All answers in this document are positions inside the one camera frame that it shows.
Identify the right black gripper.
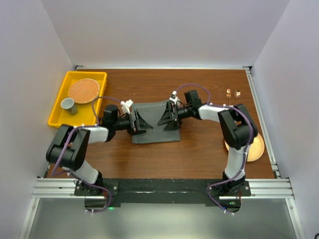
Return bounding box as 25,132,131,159
158,101,192,131

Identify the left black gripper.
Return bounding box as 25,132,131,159
113,109,152,135

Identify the grey cloth napkin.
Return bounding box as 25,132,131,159
132,101,180,144

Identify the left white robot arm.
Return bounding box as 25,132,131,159
46,105,153,196

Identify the orange woven coaster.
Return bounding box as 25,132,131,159
68,78,101,104

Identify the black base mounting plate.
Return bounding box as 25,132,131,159
74,178,252,212

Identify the rose gold spoon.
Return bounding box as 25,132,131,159
233,89,241,105

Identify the grey ceramic cup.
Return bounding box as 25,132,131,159
60,98,78,116

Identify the golden round plate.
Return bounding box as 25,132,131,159
224,133,265,162

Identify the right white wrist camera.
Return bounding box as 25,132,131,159
169,91,179,104

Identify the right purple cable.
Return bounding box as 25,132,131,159
174,83,254,215

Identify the aluminium frame rail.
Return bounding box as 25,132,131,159
17,65,306,239

